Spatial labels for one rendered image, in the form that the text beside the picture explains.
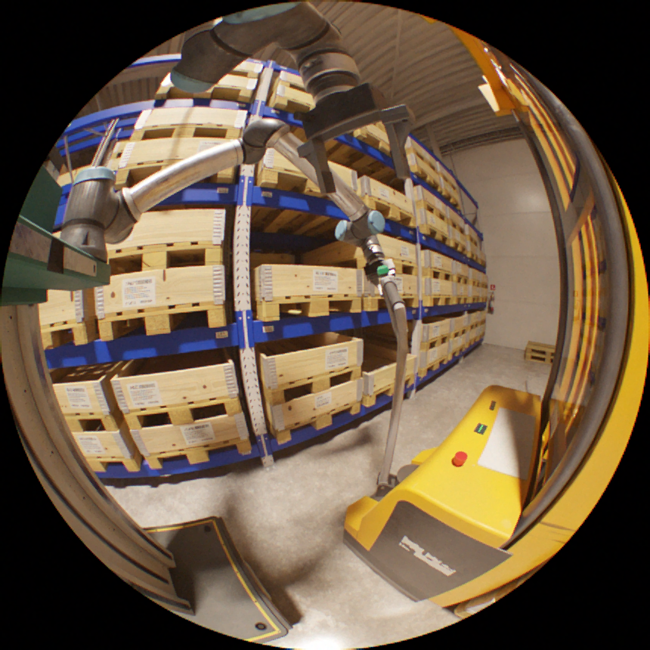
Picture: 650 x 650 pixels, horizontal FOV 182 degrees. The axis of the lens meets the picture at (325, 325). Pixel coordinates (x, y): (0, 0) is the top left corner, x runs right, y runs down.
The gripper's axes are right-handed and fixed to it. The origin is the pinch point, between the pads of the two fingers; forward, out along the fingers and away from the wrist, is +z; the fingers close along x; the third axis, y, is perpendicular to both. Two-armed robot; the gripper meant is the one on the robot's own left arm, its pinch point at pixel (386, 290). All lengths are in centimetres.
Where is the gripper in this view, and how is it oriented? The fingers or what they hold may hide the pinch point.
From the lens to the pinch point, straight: 84.2
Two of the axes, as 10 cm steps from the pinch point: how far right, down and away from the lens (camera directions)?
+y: -3.5, -3.3, -8.8
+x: 9.3, -2.6, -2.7
